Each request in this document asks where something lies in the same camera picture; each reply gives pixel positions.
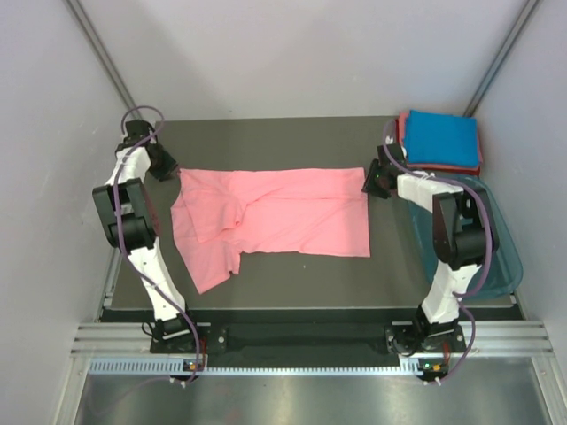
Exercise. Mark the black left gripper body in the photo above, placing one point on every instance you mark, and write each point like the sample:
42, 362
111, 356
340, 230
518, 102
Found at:
164, 164

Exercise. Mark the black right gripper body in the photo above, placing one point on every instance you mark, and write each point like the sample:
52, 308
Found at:
375, 181

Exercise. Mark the pink t-shirt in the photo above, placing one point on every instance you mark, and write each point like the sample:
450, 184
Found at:
220, 215

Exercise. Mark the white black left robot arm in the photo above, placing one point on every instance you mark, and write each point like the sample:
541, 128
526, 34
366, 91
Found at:
131, 225

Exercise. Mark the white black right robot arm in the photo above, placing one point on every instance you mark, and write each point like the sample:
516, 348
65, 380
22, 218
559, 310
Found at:
463, 240

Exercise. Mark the folded blue t-shirt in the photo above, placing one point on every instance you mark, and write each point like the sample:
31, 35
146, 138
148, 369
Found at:
443, 137

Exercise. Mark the folded dark red t-shirt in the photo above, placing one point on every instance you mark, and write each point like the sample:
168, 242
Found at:
401, 127

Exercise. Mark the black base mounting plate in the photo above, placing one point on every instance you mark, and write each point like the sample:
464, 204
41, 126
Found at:
381, 338

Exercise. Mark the aluminium frame rail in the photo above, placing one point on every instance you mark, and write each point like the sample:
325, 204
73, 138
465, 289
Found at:
492, 339

